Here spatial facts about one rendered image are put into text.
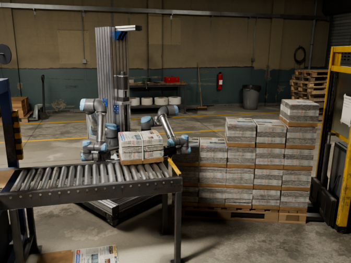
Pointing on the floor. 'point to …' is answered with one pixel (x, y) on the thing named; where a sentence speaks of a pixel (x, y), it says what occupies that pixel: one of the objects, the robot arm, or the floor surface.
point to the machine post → (5, 104)
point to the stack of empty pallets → (308, 83)
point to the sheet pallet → (19, 102)
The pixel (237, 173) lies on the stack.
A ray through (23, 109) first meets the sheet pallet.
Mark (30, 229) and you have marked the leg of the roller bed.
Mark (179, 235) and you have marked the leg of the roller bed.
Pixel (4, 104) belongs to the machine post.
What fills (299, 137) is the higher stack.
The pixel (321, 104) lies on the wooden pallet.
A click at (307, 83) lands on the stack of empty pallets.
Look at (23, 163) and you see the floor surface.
